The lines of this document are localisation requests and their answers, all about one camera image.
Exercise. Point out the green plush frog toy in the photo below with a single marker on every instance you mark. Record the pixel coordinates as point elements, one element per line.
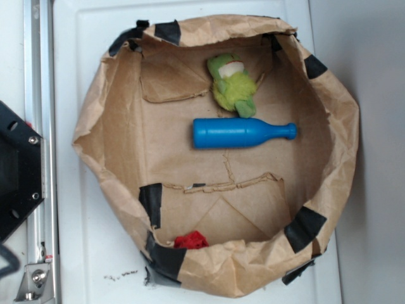
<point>233,89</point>

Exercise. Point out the brown paper bag bin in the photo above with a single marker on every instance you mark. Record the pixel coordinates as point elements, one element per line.
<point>265,210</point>

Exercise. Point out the blue plastic bottle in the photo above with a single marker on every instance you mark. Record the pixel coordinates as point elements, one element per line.
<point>219,133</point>

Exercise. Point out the aluminium frame rail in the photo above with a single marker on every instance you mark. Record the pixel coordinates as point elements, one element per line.
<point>42,224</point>

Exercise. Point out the red paper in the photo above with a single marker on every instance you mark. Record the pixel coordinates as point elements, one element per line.
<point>194,240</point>

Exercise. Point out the metal corner bracket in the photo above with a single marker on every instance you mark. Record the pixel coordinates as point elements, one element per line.
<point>36,285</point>

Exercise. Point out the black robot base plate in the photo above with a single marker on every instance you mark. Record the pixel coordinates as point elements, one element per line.
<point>21,171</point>

